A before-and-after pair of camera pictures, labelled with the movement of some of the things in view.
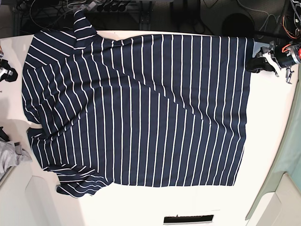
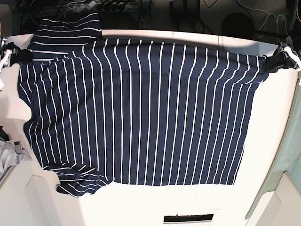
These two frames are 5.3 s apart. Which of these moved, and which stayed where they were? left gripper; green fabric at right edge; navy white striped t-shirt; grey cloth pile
Moved: left gripper
Stayed: navy white striped t-shirt; grey cloth pile; green fabric at right edge
